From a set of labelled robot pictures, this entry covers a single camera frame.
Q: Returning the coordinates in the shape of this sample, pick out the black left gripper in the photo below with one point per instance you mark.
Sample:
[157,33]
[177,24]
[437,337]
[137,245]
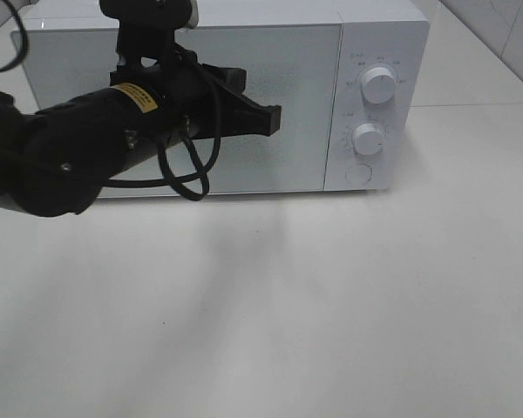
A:
[200,100]

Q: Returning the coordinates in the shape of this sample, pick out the white microwave knob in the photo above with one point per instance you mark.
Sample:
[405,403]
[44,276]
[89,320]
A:
[368,138]
[378,84]

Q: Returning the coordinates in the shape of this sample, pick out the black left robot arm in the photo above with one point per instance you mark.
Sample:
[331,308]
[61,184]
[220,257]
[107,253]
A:
[58,160]

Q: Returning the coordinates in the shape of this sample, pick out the white microwave oven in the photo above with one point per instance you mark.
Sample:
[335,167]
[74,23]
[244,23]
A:
[344,73]

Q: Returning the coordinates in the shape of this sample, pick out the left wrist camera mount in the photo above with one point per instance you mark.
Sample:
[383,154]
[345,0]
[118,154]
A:
[147,30]

